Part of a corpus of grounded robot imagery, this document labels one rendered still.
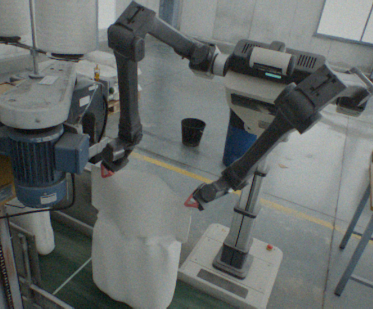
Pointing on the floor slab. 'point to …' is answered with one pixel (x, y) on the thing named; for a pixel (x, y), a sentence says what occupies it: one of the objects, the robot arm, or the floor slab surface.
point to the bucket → (191, 131)
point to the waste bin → (236, 140)
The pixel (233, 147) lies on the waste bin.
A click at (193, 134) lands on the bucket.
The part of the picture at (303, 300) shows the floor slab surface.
